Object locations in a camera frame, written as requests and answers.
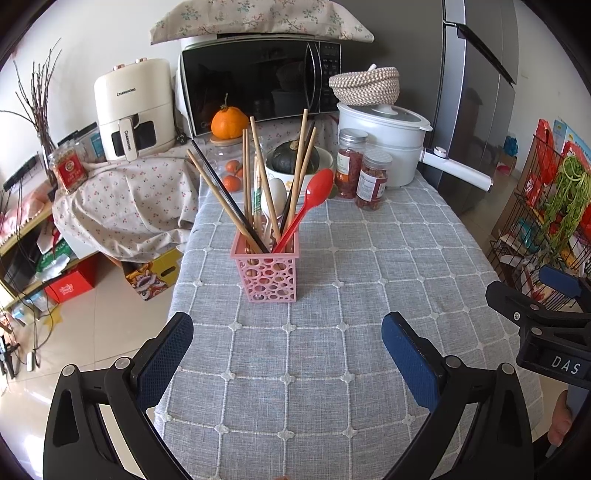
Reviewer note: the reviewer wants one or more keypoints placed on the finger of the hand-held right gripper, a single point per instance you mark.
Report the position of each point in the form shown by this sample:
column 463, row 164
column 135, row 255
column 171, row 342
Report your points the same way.
column 512, row 302
column 558, row 279

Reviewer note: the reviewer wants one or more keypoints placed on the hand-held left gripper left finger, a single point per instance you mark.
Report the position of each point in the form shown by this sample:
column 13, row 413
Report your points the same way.
column 166, row 360

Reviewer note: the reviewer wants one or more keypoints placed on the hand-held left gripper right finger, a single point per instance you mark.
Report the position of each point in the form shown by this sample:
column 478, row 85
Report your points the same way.
column 408, row 364

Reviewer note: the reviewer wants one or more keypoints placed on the pink perforated utensil holder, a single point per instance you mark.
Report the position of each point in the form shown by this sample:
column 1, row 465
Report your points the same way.
column 268, row 277

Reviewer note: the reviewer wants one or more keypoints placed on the white spoon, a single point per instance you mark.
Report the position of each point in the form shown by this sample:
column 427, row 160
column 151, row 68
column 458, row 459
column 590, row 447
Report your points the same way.
column 273, row 196

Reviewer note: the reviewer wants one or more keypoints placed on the red plastic spoon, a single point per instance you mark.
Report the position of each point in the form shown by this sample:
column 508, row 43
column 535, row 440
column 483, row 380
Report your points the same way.
column 318, row 187

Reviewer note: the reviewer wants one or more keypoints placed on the bunch of wooden chopsticks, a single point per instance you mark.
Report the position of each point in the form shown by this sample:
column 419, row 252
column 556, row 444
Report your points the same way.
column 245, row 161

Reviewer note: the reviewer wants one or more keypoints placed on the person's right hand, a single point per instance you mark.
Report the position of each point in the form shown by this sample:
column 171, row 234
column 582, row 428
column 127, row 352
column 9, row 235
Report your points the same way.
column 559, row 417

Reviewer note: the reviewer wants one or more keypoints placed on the teal snack packet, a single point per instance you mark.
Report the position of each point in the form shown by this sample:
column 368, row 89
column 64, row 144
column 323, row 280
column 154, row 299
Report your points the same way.
column 528, row 230

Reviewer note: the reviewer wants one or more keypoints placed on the lion print cardboard box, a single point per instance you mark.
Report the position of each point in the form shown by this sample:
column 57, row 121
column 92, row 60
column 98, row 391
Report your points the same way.
column 147, row 281

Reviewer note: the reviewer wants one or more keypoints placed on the green leafy vegetables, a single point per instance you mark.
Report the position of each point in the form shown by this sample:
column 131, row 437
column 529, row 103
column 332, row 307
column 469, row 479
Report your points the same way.
column 570, row 198

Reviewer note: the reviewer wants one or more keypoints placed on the red snack packet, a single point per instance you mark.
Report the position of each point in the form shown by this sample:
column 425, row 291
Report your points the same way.
column 540, row 161

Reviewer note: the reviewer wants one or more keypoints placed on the red gift box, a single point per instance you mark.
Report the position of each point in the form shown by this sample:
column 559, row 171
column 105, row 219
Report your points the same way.
column 69, row 286

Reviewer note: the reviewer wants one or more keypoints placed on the grey checked tablecloth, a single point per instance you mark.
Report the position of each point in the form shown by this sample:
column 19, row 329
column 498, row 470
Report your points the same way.
column 341, row 258

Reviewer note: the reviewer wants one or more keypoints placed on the white power adapter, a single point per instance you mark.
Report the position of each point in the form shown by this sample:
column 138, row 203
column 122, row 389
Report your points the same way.
column 31, row 362

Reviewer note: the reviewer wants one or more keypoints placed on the green plastic bag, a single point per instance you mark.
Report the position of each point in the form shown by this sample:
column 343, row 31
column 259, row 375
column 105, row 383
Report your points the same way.
column 53, row 258

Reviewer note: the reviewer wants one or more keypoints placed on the floral table cover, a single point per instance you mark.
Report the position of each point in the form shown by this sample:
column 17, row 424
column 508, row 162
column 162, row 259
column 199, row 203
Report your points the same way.
column 129, row 203

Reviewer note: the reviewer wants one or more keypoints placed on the dried fruit jar clear lid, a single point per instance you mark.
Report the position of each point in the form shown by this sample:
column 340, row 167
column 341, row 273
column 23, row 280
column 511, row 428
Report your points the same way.
column 371, row 184

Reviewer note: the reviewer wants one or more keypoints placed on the grey refrigerator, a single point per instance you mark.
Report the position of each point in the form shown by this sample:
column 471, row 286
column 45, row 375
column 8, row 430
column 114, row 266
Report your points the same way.
column 475, row 115

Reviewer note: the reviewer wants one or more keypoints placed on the small tangerine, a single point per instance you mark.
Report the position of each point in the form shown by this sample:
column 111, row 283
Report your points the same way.
column 232, row 166
column 233, row 183

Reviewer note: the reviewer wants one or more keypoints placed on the low wooden shelf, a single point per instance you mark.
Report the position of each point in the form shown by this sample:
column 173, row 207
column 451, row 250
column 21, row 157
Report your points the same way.
column 18, row 240

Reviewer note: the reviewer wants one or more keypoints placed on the white electric cooking pot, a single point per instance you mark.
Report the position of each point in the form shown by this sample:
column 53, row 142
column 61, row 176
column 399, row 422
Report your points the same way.
column 392, row 143

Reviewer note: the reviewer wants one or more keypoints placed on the dried fruit jar silver lid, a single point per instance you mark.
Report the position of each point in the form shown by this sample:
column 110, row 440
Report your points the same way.
column 351, row 166

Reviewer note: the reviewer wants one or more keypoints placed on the glass jar of tangerines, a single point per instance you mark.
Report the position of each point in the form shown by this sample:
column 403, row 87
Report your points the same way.
column 219, row 159

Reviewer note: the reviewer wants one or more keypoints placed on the snack jar red label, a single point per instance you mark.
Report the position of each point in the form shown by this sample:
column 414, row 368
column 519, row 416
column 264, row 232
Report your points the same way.
column 69, row 173

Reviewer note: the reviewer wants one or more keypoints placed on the white ceramic bowl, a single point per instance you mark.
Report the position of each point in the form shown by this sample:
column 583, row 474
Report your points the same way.
column 324, row 161

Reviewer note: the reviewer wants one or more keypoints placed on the teal small box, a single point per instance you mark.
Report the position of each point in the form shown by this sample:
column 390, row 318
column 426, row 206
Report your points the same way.
column 97, row 146

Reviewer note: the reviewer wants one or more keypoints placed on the dark green squash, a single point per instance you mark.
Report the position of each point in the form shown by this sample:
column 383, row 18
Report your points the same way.
column 284, row 159

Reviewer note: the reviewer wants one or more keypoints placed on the black power strip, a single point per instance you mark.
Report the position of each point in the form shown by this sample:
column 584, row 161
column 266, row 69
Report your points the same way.
column 21, row 173

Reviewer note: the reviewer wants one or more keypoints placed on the large orange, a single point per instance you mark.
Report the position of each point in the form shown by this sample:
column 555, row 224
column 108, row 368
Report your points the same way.
column 228, row 124

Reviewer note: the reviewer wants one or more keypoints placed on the cream air fryer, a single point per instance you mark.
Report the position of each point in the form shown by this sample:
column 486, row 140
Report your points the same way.
column 134, row 92

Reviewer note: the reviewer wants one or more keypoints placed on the bare dry branches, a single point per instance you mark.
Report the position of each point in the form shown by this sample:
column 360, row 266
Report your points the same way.
column 39, row 115

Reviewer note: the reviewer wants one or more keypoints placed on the black microwave oven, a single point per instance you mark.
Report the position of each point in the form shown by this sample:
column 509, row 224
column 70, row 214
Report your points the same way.
column 249, row 83

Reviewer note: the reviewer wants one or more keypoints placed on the floral microwave cover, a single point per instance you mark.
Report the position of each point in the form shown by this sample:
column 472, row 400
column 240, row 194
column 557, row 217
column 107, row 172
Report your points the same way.
column 258, row 18

